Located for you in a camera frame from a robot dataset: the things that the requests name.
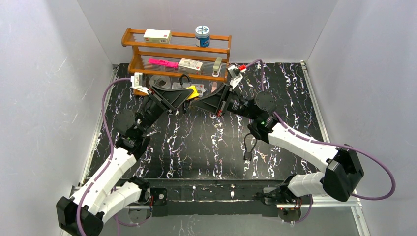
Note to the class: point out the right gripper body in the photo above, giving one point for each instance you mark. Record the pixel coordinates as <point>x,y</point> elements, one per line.
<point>223,105</point>

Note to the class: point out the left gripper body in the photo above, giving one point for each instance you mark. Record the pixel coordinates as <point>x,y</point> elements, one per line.
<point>160,101</point>

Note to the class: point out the yellow padlock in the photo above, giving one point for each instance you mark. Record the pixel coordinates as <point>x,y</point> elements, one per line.
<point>194,93</point>

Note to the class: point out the black cable loop lock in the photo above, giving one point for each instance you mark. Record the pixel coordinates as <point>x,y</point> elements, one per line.
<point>248,152</point>

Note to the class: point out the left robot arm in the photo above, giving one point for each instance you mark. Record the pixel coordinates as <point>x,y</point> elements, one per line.
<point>89,208</point>

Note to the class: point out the flat packaged card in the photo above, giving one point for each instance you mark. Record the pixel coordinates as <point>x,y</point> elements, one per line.
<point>200,88</point>

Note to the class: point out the clear tape roll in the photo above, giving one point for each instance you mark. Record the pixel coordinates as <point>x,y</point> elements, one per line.
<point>160,81</point>

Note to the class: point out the beige small stapler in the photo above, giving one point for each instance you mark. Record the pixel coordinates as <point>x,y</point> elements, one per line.
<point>217,67</point>

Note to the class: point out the white box middle shelf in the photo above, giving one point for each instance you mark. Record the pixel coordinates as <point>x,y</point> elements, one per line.
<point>190,66</point>

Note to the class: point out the white box shelf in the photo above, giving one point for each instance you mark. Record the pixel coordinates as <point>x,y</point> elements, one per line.
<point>190,66</point>
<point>157,36</point>

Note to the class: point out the pink flat tool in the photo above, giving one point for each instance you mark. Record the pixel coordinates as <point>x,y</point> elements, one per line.
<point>162,62</point>

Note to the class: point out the wooden three-tier shelf rack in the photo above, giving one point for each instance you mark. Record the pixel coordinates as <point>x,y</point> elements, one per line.
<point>182,45</point>

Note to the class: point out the white box top shelf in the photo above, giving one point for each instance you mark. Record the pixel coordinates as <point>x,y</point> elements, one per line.
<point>157,36</point>

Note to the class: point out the blue round jar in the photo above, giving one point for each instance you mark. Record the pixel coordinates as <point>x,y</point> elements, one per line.
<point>202,36</point>

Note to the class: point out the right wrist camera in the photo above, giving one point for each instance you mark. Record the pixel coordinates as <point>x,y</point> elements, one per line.
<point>235,75</point>

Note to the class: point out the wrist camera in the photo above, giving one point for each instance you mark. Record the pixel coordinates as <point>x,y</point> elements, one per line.
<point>235,75</point>
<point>137,82</point>

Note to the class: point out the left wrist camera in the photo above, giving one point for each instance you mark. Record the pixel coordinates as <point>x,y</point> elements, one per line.
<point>137,82</point>

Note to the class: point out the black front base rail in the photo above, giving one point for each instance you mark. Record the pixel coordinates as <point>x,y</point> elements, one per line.
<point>173,197</point>

